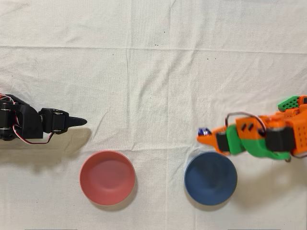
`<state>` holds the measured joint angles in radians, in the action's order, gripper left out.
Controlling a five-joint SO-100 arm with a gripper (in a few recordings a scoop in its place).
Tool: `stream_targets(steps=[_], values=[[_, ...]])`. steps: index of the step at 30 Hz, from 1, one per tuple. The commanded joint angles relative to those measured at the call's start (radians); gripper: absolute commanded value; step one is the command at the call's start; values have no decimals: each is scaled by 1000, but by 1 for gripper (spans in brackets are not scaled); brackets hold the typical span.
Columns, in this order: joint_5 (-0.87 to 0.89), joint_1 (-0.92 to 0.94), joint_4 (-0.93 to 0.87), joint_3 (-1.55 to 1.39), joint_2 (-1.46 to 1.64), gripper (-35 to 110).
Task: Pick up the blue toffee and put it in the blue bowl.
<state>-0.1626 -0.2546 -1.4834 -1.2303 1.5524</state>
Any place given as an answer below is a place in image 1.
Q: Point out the blue candy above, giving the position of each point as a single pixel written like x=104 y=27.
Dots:
x=204 y=131

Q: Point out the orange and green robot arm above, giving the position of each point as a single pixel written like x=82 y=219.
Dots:
x=298 y=136

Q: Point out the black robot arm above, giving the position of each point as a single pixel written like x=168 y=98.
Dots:
x=26 y=119

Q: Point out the blue bowl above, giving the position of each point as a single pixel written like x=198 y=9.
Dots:
x=211 y=179

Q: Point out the pink bowl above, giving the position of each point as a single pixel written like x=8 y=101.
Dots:
x=107 y=178

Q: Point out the white tablecloth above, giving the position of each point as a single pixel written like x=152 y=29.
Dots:
x=153 y=95

